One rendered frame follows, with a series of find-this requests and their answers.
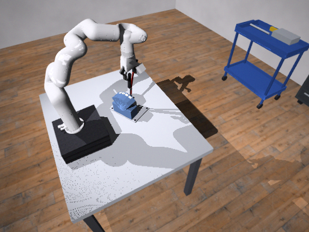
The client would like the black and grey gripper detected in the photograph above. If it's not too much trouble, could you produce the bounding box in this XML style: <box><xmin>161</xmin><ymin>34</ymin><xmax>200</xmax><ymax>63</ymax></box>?
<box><xmin>119</xmin><ymin>54</ymin><xmax>138</xmax><ymax>81</ymax></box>

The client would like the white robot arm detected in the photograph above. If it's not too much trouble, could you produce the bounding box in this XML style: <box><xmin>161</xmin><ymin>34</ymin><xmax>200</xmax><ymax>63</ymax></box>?
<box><xmin>44</xmin><ymin>19</ymin><xmax>148</xmax><ymax>134</ymax></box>

